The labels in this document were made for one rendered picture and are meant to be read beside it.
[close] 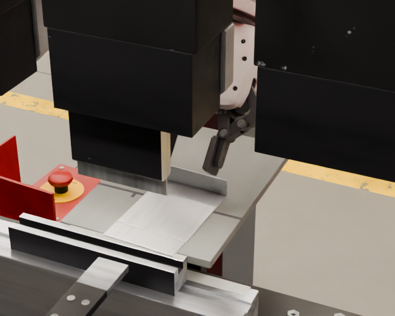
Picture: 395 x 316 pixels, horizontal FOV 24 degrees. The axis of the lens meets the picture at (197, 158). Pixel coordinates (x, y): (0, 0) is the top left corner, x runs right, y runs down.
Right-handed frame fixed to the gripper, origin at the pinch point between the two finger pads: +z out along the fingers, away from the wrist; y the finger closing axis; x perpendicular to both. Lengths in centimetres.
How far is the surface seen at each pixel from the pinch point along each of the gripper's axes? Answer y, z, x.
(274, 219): -43, -7, 173
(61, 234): -9.2, 13.0, -5.7
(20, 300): -12.7, 21.4, -3.6
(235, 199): 5.3, 3.4, 4.4
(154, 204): -2.3, 6.7, 0.1
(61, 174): -34.5, 4.8, 32.4
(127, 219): -3.3, 9.3, -3.0
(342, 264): -17, 1, 163
